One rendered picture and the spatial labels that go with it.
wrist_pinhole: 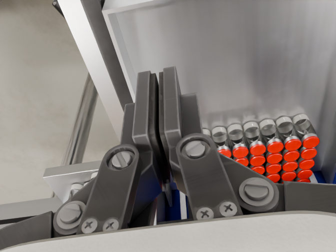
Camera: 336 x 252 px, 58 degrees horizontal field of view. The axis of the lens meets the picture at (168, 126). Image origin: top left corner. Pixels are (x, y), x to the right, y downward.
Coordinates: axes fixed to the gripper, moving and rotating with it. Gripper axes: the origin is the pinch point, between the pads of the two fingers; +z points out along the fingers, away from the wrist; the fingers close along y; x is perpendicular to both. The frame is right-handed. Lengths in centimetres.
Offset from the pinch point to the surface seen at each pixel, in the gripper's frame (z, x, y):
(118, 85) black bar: 20.3, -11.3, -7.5
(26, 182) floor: 110, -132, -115
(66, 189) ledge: 22.4, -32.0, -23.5
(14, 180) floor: 110, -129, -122
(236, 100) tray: 22.1, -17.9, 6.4
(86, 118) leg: 55, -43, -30
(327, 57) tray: 22.1, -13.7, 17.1
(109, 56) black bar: 20.3, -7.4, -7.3
